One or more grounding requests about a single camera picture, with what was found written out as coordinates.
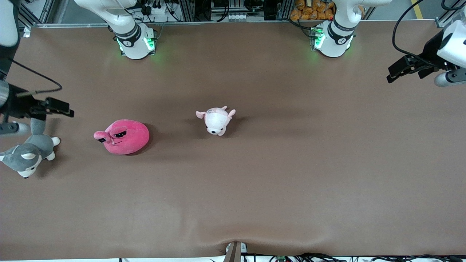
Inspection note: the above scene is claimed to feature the brown table mat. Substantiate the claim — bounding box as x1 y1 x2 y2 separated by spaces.
0 20 466 261

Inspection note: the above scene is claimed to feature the orange packaged snacks pile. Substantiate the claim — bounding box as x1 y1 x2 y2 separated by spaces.
290 0 336 21

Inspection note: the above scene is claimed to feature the brown metal clamp bracket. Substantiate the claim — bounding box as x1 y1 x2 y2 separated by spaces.
223 241 248 262

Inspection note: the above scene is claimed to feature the pale pink white plush dog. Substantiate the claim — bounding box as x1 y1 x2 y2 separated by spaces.
196 106 236 136

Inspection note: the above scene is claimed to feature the grey white husky plush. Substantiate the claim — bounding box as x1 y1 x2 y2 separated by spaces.
0 118 61 179

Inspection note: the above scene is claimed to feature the white power strip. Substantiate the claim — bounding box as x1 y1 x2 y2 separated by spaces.
145 4 172 16

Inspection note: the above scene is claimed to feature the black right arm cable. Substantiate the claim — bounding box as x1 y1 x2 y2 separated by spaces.
7 57 63 97

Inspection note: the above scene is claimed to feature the hot pink round plush toy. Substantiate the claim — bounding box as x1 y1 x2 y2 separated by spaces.
94 119 150 155

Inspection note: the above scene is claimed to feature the black cable bundle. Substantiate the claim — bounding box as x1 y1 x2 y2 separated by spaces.
269 253 466 262

